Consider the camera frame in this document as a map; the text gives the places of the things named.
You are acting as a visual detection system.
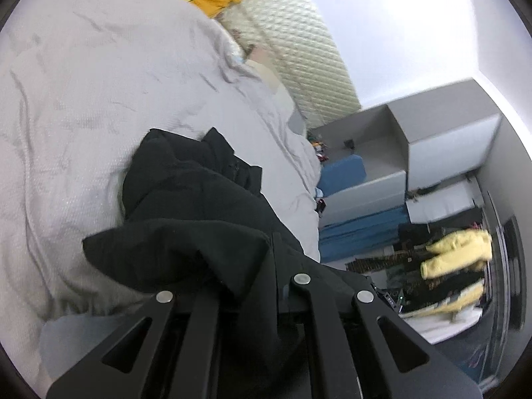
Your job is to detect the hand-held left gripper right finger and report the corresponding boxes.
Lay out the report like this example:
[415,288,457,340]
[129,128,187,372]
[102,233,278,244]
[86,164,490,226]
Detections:
[290,273,483,399]

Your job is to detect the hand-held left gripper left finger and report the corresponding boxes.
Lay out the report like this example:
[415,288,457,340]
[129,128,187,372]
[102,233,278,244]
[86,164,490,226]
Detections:
[46,285,223,399]

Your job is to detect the black puffer jacket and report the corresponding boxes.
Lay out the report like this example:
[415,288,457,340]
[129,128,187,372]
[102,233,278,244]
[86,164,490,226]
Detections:
[82,128,377,399]

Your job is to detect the blue curtain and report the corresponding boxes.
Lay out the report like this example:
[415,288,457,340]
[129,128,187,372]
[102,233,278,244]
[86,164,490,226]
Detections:
[319,205,410,263]

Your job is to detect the person's blue jeans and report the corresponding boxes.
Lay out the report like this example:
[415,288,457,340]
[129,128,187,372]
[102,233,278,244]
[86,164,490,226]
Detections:
[39,312,146,383]

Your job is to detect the yellow and white garment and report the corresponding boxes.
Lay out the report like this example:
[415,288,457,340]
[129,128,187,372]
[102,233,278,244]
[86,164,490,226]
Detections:
[401,283,485,321]

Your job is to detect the yellow hanging jacket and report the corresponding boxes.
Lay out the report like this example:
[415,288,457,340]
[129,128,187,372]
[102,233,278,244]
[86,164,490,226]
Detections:
[420,228,493,281]

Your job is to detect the group of small bottles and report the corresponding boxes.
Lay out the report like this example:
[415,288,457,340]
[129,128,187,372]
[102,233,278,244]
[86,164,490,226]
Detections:
[310,139,331,163]

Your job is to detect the grey wardrobe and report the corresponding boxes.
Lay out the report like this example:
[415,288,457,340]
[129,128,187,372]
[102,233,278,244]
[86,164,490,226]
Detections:
[312,77,528,383]

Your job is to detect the grey bed cover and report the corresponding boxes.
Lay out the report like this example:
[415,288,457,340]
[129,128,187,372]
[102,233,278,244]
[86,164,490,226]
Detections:
[0,0,323,399]

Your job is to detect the grey and pink patchwork pillow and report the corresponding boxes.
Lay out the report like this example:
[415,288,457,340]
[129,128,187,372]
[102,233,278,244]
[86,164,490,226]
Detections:
[245,48,308,134]

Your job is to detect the cream quilted headboard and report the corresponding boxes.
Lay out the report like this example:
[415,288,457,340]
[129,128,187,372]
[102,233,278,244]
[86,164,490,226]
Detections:
[195,0,361,127]

